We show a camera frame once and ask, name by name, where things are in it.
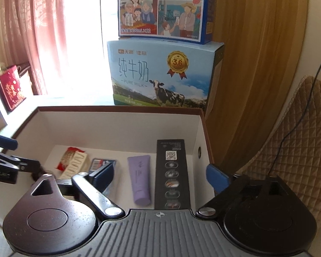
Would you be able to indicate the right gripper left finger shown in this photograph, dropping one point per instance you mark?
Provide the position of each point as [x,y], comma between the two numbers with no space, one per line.
[55,217]

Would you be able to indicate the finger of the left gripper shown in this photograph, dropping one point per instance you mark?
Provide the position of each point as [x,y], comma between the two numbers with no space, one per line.
[8,143]
[24,164]

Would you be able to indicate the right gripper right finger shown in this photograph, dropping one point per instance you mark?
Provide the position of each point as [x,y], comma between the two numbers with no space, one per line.
[261,217]

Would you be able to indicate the dark brown hair scrunchie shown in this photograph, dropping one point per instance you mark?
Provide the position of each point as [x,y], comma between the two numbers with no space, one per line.
[38,173]

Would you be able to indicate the red snack packet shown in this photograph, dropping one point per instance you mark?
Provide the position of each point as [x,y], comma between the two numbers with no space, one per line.
[66,158]

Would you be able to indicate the cream slotted plastic rack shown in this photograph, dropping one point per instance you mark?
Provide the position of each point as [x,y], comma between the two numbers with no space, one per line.
[79,163]

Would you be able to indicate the small blue card box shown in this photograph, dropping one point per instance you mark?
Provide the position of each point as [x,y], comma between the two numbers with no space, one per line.
[100,165]

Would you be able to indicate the black Flyco product box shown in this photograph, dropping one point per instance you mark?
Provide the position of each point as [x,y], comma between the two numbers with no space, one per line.
[172,189]

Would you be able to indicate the purple cream tube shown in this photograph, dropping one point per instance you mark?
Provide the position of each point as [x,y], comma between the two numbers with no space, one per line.
[139,169]

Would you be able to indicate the red gift bag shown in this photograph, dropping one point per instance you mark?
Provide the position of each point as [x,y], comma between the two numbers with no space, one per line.
[15,86]

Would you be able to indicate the quilted brown chair cushion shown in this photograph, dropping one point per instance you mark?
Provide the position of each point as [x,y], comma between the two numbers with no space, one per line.
[293,150]

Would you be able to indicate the large brown storage box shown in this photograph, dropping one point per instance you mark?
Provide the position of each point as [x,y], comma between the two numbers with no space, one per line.
[115,132]

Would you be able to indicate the pink curtain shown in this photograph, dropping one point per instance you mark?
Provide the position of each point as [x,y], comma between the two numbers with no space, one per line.
[34,31]

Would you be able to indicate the blue milk carton box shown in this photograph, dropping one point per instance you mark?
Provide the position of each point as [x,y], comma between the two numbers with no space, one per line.
[165,73]

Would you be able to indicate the illustrated milk box top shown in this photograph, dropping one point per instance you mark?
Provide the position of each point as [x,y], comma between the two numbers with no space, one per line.
[183,20]

